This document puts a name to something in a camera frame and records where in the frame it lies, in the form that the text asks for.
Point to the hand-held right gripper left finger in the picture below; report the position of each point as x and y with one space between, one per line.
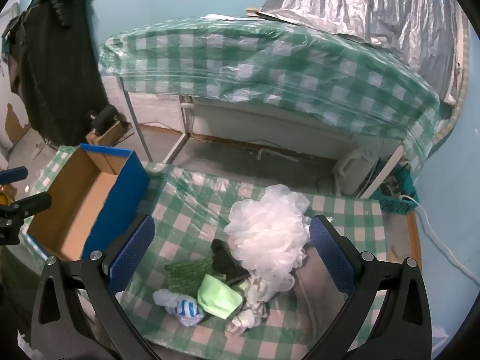
133 247

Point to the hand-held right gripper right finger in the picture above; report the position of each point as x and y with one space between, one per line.
332 255

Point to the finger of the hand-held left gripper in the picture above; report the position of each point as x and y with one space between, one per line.
13 174
33 202

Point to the blue cardboard box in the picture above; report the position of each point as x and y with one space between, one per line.
75 210

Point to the dark green knitted cloth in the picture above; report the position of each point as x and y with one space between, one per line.
187 273

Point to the white mesh bath loofah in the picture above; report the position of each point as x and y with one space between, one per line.
266 232

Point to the white blue striped sock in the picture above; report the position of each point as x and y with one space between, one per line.
180 307

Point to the black sock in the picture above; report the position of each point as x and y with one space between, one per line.
223 258

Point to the light green cloth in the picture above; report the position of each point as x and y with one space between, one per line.
215 296

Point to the white patterned sock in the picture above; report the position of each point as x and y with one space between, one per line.
251 307

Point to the small green checkered tablecloth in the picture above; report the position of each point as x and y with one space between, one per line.
187 210

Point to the teal plastic basket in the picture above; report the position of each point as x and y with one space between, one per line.
397 204

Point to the white plastic canister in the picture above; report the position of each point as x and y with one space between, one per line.
354 172

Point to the small brown cardboard box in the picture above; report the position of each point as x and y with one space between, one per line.
112 133

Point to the black bag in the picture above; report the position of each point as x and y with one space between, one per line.
107 116

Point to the white pipe piece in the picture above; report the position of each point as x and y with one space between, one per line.
277 154

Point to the dark hanging jacket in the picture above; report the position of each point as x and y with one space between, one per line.
56 63

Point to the large green checkered tablecloth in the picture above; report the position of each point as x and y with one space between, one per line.
262 67

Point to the silver foil curtain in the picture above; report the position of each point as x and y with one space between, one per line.
356 3

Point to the white metal table frame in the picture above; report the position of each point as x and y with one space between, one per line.
132 114

